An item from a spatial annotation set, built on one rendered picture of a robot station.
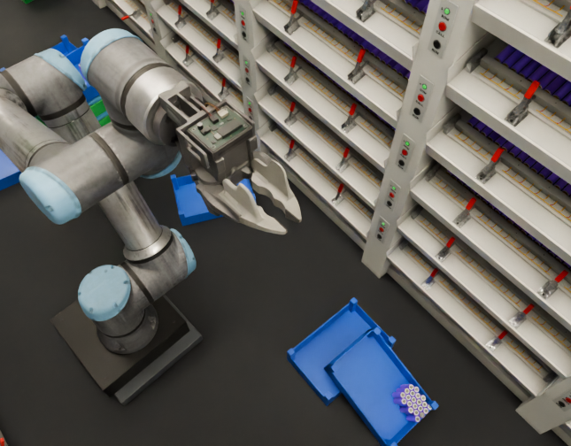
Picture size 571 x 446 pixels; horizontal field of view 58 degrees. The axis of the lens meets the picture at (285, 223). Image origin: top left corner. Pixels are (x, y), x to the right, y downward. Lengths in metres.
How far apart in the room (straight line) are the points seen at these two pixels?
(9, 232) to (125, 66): 1.63
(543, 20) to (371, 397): 1.16
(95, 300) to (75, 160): 0.79
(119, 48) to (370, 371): 1.30
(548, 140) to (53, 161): 0.89
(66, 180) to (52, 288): 1.32
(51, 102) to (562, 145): 1.09
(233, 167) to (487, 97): 0.70
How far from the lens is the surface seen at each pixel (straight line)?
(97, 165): 0.77
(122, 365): 1.71
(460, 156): 1.31
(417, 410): 1.71
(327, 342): 1.80
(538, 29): 1.05
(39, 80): 1.30
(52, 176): 0.76
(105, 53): 0.72
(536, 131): 1.15
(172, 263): 1.53
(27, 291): 2.09
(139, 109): 0.66
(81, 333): 1.79
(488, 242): 1.42
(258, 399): 1.75
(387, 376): 1.74
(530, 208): 1.27
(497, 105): 1.17
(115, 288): 1.50
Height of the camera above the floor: 1.70
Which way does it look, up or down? 57 degrees down
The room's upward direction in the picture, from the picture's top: straight up
